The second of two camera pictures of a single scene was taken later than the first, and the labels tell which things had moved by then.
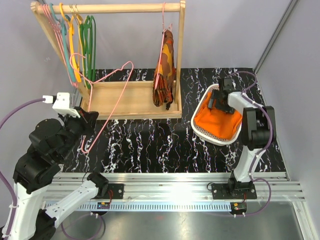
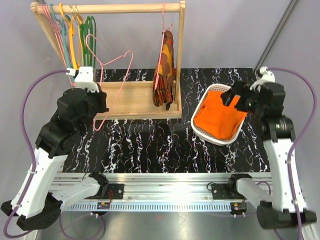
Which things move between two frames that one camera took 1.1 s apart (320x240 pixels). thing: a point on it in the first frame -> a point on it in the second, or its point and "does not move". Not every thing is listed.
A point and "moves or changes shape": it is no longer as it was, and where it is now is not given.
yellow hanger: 71,20 does not move
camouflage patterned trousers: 164,80 does not move
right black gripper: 215,96 -> 239,88
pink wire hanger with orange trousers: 91,96 moves or changes shape
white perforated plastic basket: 217,140 does not move
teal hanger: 64,31 does not move
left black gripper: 89,122 -> 102,96
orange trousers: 224,125 does not move
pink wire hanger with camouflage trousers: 164,28 does not move
